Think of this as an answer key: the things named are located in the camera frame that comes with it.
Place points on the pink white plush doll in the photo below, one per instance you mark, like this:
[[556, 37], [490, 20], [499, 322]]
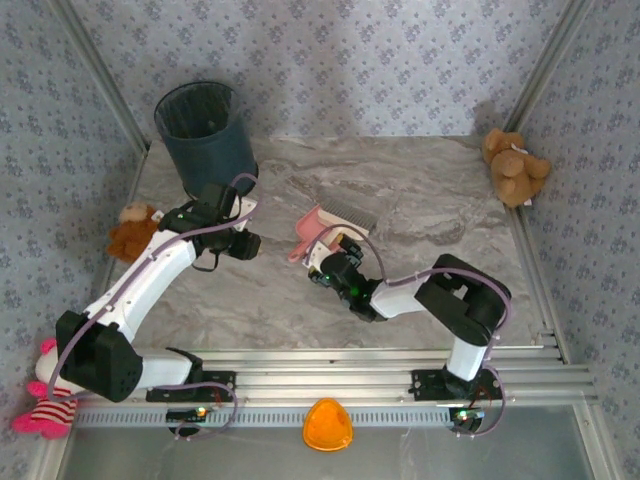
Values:
[[47, 412]]

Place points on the small black circuit board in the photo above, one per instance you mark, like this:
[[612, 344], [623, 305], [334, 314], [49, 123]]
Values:
[[467, 416], [185, 414]]

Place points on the dark blue trash bin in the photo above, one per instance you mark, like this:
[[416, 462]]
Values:
[[210, 140]]

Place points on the dark brown teddy bear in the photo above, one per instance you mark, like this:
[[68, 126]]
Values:
[[127, 240]]

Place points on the aluminium rail frame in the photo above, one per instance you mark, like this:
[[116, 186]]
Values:
[[325, 375]]

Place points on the cream hand brush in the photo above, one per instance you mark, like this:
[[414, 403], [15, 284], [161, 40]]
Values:
[[350, 215]]

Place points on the aluminium corner post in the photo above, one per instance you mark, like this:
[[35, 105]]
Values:
[[548, 65], [106, 75]]

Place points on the pink plastic dustpan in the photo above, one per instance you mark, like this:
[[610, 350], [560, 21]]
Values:
[[310, 225]]

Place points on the orange triangular plastic dish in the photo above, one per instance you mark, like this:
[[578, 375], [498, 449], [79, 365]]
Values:
[[327, 425]]

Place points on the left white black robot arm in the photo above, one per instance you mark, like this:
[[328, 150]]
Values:
[[150, 270]]

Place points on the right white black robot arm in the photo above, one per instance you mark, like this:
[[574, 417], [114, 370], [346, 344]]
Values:
[[460, 300]]

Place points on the light brown teddy bear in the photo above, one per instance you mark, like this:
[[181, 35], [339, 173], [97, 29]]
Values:
[[510, 165]]

